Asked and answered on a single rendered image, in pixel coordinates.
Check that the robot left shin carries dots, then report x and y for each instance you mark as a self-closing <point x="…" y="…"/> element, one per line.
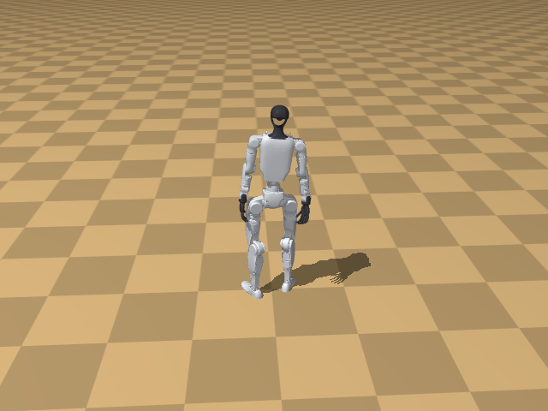
<point x="255" y="263"/>

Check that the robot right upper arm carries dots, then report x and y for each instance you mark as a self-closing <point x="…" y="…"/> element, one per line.
<point x="301" y="157"/>

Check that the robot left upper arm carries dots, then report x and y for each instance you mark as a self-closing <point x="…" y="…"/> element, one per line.
<point x="253" y="143"/>

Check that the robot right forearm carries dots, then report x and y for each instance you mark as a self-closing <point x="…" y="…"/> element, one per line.
<point x="304" y="187"/>

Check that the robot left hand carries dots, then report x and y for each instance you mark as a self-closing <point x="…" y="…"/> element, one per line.
<point x="243" y="200"/>

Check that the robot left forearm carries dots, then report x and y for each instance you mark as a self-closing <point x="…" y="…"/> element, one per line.
<point x="245" y="182"/>

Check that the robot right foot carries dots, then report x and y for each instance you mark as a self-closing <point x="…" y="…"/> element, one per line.
<point x="287" y="286"/>

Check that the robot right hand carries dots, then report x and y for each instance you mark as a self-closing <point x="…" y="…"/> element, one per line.
<point x="304" y="211"/>

